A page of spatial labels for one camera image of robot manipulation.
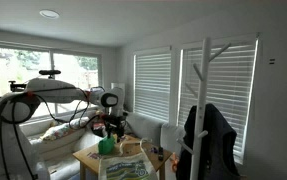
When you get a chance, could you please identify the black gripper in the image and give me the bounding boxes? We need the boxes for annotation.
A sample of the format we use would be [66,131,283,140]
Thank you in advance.
[103,115,126,137]

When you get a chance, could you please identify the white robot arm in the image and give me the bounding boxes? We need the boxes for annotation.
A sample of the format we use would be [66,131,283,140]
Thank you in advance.
[0,78,124,180]

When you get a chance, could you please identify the wooden side table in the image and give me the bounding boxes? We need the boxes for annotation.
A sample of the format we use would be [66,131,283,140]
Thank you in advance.
[73,135,172,180]

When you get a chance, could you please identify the floral cushion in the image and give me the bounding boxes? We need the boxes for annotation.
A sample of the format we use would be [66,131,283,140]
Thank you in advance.
[40,117,89,141]

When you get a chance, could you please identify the white table lamp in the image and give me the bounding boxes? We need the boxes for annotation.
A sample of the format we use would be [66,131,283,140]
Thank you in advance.
[111,82,125,90]

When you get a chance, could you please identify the small purple object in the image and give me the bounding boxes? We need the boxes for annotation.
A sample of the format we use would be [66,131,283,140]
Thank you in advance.
[150,147,158,154]

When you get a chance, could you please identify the black remote control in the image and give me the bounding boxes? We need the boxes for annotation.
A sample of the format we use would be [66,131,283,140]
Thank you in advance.
[158,147,164,161]

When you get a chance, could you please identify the left window blind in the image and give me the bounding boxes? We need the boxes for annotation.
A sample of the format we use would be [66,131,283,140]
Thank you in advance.
[134,52,171,121]

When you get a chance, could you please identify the white sofa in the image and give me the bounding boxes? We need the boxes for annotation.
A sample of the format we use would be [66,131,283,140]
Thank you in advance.
[0,111,191,180]

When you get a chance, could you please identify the orange object by table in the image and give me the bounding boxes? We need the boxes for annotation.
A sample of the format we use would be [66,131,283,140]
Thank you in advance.
[171,158,179,172]

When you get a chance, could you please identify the white coat rack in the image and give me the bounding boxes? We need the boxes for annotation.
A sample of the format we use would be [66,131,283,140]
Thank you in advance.
[177,37,231,180]

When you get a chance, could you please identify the dark grey hanging jacket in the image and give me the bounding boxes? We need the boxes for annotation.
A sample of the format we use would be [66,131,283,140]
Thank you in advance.
[176,103,240,180]

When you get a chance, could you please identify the round ceiling light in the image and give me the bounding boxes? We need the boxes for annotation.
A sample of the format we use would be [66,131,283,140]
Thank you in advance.
[39,9,60,19]

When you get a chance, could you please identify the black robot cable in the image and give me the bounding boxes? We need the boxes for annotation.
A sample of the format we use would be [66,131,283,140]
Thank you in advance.
[0,85,101,180]

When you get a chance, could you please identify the black camera on boom arm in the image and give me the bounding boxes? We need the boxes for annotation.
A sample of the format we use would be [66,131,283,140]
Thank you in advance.
[10,70,61,92]

